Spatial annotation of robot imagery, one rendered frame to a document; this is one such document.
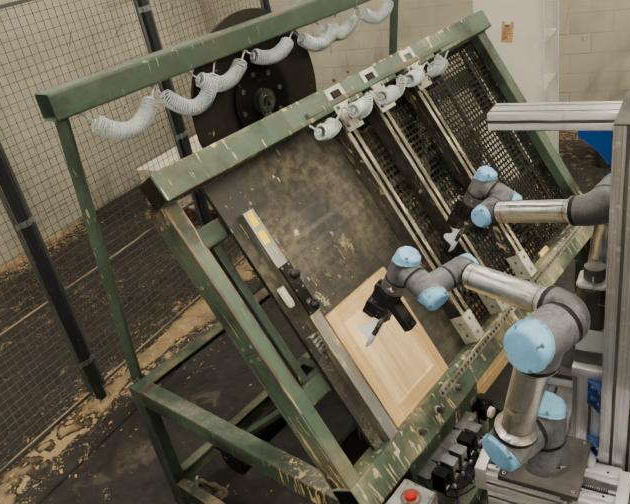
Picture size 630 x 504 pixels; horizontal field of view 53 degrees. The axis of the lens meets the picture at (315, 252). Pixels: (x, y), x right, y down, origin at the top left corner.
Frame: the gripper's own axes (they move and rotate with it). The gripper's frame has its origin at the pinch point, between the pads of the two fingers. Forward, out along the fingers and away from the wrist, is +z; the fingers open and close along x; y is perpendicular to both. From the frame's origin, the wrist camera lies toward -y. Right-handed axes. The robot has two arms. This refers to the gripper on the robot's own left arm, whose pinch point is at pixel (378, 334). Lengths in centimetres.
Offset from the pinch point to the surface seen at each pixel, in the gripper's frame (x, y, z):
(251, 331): 20.1, 34.2, 9.2
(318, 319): -4.3, 21.6, 14.1
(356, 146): -66, 50, -16
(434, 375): -34, -22, 38
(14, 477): 32, 150, 233
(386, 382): -13.8, -8.6, 33.6
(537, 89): -414, 26, 67
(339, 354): -2.6, 9.4, 21.7
